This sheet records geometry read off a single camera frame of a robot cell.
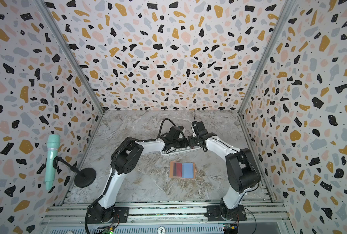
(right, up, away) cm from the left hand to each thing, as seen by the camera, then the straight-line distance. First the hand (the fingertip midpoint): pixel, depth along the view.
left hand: (194, 143), depth 98 cm
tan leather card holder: (-4, -15, -9) cm, 18 cm away
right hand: (+1, +3, -3) cm, 4 cm away
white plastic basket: (-13, -4, -8) cm, 16 cm away
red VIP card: (-11, -15, -10) cm, 21 cm away
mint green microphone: (-65, +6, -35) cm, 74 cm away
